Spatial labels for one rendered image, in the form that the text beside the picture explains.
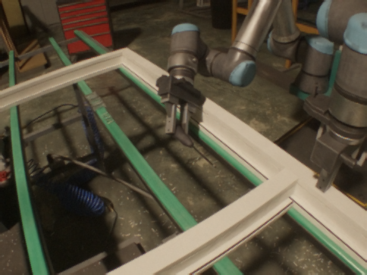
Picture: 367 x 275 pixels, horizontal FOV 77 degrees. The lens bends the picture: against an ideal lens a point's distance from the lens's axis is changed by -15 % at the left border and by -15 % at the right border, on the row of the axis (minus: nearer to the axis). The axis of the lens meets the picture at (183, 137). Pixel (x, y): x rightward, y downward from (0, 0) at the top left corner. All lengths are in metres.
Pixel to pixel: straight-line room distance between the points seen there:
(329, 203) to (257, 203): 0.16
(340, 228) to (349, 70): 0.34
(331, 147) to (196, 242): 0.29
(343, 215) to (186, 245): 0.32
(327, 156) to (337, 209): 0.15
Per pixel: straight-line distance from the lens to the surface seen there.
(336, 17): 0.59
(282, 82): 3.02
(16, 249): 1.08
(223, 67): 0.84
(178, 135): 0.71
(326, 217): 0.63
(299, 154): 1.65
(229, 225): 0.51
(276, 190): 0.58
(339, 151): 0.47
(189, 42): 0.81
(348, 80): 0.44
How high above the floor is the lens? 1.37
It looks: 38 degrees down
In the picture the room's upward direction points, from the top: 4 degrees counter-clockwise
